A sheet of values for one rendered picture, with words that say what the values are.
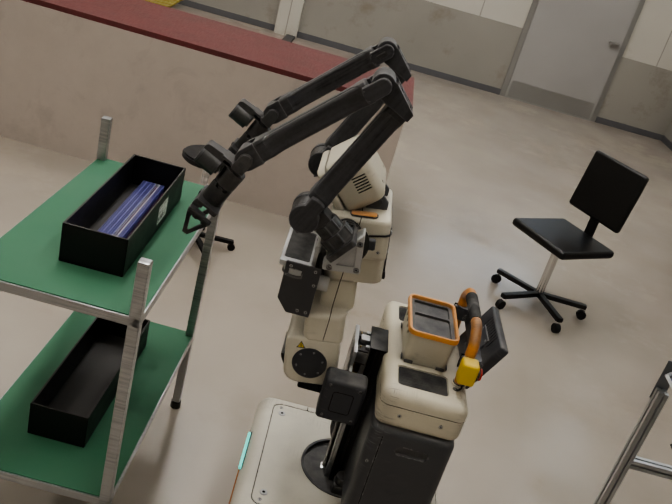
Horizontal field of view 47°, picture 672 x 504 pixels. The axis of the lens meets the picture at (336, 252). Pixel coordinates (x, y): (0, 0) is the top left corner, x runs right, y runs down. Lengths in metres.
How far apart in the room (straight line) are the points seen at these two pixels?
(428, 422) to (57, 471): 1.05
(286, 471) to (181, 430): 0.63
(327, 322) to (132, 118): 3.06
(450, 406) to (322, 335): 0.42
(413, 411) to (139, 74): 3.29
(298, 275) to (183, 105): 2.90
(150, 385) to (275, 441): 0.46
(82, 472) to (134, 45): 3.11
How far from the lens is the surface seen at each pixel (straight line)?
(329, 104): 1.84
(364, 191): 2.04
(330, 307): 2.24
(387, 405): 2.17
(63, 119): 5.21
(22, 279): 2.02
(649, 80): 11.08
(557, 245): 4.50
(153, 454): 2.96
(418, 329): 2.27
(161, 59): 4.88
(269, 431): 2.72
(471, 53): 10.60
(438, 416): 2.19
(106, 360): 2.76
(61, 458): 2.41
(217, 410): 3.20
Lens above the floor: 2.00
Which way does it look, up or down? 25 degrees down
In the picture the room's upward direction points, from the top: 16 degrees clockwise
